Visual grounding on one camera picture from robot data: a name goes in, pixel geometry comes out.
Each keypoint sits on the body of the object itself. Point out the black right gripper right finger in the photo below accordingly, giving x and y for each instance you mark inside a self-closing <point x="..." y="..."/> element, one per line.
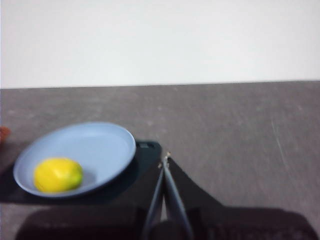
<point x="225" y="222"/>

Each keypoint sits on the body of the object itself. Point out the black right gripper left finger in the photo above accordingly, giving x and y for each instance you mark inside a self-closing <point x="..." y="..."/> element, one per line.
<point x="100" y="222"/>

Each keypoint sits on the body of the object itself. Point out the yellow lemon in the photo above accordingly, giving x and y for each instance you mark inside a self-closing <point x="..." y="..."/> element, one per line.
<point x="58" y="175"/>

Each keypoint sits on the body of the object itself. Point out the blue round plate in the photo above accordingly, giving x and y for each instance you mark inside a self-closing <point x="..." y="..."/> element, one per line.
<point x="95" y="147"/>

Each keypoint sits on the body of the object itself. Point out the brown wicker basket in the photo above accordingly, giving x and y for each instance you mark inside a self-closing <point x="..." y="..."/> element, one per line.
<point x="3" y="135"/>

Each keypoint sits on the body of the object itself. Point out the black rectangular tray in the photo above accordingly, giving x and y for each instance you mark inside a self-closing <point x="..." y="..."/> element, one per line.
<point x="147" y="155"/>

